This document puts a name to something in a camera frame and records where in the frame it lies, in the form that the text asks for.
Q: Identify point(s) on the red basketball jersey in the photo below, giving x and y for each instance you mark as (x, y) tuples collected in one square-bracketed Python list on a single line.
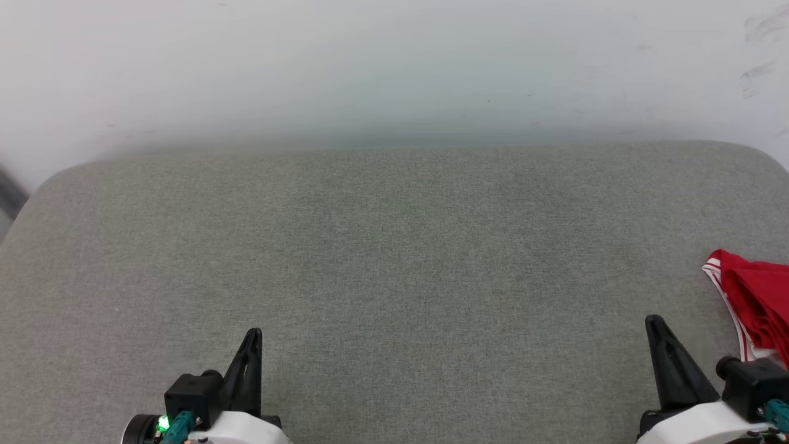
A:
[(761, 296)]

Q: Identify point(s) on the grey fabric sofa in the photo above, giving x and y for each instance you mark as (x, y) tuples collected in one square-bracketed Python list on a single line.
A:
[(394, 271)]

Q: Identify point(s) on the teal camera connector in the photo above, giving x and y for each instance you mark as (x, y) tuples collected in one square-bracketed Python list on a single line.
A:
[(179, 427), (778, 414)]

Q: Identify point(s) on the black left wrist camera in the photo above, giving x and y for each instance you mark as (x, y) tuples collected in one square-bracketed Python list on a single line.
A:
[(191, 391)]

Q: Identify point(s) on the teal right camera connector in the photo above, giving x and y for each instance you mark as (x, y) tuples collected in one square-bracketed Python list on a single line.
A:
[(778, 414)]

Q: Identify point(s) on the teal left camera connector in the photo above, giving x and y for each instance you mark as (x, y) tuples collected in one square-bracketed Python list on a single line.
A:
[(179, 427)]

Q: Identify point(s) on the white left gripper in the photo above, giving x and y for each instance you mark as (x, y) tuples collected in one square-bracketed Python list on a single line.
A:
[(240, 428)]

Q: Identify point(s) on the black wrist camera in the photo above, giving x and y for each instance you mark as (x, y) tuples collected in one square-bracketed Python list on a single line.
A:
[(752, 385), (191, 391)]

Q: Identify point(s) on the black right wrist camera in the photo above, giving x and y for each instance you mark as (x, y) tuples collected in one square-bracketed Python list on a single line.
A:
[(752, 385)]

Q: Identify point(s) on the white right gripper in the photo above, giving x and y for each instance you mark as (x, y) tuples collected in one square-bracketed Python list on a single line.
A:
[(696, 425)]

